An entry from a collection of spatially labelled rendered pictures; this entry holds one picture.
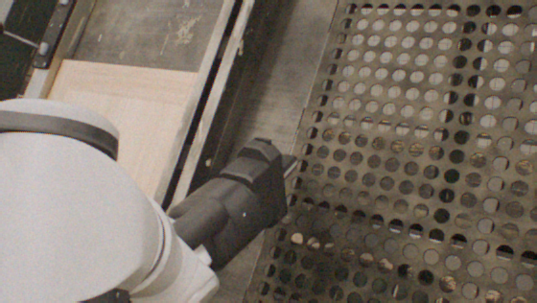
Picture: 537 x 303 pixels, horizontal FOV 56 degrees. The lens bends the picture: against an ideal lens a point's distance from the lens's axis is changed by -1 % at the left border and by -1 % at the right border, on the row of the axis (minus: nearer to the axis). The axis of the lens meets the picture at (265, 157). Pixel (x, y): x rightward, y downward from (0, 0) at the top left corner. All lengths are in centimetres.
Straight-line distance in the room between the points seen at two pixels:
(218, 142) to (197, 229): 30
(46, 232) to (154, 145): 64
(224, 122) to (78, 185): 53
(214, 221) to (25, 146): 27
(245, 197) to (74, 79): 63
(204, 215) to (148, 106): 46
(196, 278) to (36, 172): 22
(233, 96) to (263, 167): 21
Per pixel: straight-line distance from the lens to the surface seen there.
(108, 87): 103
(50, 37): 120
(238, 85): 81
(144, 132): 92
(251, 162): 63
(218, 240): 55
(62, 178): 28
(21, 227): 27
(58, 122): 29
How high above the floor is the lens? 149
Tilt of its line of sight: 17 degrees down
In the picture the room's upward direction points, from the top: straight up
